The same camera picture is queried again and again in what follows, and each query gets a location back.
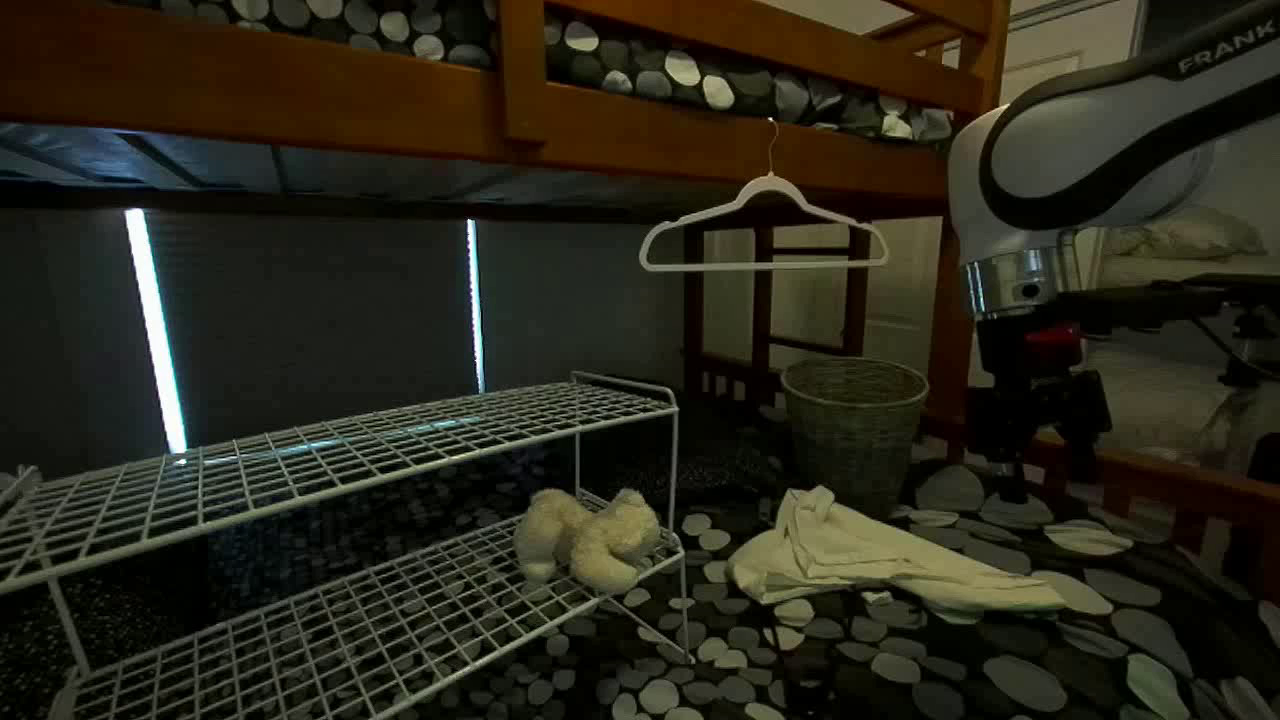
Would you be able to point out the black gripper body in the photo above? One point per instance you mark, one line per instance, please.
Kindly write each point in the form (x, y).
(1035, 380)

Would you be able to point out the grey woven wicker basket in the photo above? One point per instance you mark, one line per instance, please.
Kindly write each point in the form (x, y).
(854, 435)

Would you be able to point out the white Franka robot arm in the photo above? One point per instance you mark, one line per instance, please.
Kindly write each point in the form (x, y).
(1064, 162)

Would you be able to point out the crumpled white cloth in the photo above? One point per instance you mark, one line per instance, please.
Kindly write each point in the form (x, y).
(854, 550)

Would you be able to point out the white pillow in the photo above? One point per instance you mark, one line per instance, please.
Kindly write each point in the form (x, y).
(1186, 236)

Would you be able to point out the black dotted fabric sheet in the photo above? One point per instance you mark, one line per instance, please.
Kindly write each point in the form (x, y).
(854, 655)

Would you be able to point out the white clothes hanger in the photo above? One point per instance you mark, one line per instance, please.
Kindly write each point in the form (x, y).
(765, 202)

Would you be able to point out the cream teddy bear plush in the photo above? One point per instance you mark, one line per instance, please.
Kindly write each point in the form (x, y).
(594, 540)

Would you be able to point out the dark window curtain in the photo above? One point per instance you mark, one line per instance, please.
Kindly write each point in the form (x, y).
(306, 322)

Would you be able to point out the low wooden bed rail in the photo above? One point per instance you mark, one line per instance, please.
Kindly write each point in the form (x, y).
(1186, 492)

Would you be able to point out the dark wooden ladder frame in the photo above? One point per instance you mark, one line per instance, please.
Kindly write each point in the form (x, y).
(763, 301)

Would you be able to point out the wooden bunk bed frame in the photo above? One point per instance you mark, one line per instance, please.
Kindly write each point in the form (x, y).
(306, 94)
(680, 70)

